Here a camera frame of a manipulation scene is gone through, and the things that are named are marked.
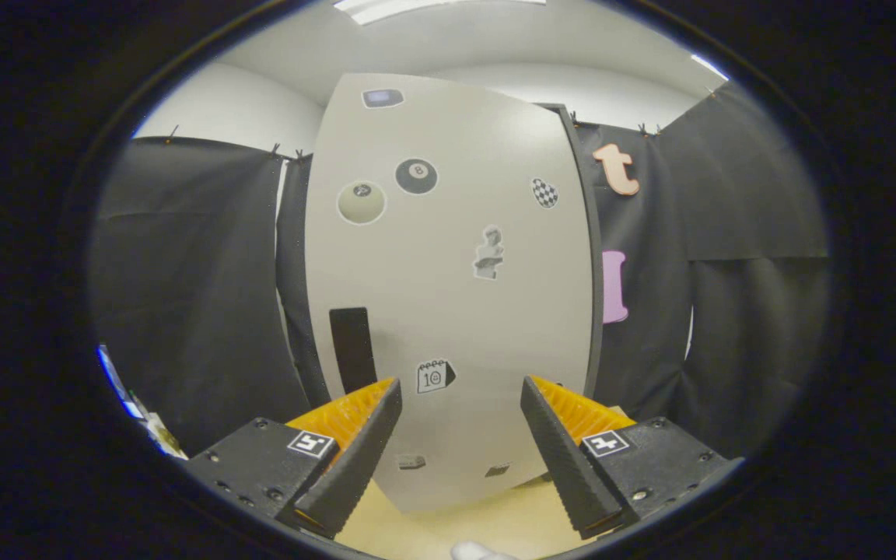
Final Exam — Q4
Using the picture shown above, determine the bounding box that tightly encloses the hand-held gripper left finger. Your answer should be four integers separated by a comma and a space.
184, 378, 404, 539

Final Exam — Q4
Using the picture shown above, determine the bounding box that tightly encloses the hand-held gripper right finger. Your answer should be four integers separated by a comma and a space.
520, 375, 744, 539

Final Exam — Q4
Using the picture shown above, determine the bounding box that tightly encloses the grey shoe cabinet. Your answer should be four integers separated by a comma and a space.
534, 101, 606, 401

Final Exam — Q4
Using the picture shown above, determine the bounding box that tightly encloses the white rounded object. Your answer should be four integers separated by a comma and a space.
450, 542, 519, 560

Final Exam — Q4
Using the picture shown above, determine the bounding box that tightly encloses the black backdrop cloth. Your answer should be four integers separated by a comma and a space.
90, 78, 830, 460

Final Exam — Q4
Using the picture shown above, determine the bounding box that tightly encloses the white printed board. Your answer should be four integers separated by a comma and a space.
96, 344, 188, 461

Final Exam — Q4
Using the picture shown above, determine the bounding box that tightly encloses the small ceiling light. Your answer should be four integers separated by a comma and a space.
689, 53, 731, 82

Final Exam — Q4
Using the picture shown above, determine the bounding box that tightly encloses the long ceiling light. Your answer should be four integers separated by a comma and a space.
333, 0, 550, 26

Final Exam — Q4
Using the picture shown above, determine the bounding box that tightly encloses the black door handle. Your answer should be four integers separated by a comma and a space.
328, 306, 379, 396

